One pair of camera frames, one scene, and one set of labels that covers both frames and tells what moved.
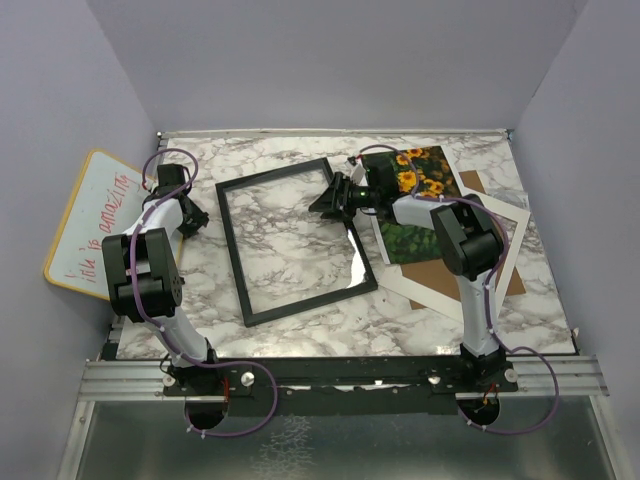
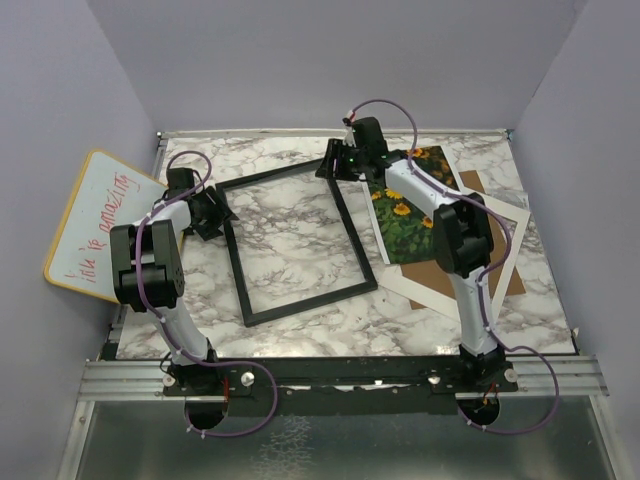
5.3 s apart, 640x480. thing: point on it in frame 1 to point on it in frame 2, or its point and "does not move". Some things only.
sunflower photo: (404, 174) does not move
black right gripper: (328, 203) to (333, 152)
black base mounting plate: (339, 384) does not move
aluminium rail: (120, 381) does not move
